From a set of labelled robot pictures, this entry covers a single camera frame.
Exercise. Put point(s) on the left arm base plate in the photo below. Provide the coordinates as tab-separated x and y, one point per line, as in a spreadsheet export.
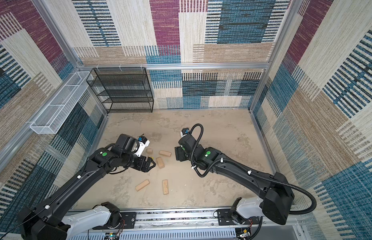
121	220

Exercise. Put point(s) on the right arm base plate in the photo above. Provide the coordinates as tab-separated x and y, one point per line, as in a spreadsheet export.
226	217

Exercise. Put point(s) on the white wire mesh basket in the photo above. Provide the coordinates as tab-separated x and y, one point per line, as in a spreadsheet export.
51	119

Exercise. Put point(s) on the wood block lower middle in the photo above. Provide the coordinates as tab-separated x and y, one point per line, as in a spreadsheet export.
165	187

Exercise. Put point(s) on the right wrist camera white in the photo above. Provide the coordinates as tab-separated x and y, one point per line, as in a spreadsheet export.
184	132

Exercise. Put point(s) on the wood block upper flat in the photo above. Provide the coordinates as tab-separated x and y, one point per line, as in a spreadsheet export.
165	153

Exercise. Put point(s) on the black wire shelf rack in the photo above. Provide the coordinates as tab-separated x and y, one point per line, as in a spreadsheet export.
122	90

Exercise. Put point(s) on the aluminium mounting rail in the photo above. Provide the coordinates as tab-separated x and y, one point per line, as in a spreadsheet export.
187	224

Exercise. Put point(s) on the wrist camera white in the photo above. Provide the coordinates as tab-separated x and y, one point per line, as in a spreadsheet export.
184	132
143	142

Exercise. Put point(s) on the wood block centre angled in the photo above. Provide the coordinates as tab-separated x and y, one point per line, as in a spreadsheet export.
160	162

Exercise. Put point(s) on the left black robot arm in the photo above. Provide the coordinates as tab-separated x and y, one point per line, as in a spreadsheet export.
48	219

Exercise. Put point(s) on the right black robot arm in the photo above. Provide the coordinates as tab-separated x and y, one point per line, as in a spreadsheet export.
274	197

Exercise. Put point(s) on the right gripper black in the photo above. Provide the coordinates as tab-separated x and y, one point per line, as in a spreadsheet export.
179	153

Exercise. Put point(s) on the wood block lower left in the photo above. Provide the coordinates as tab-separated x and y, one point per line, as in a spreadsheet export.
142	185

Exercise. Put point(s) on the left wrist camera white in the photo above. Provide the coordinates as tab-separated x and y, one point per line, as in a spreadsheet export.
143	142

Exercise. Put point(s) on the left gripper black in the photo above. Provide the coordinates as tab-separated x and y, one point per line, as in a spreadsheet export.
147	167

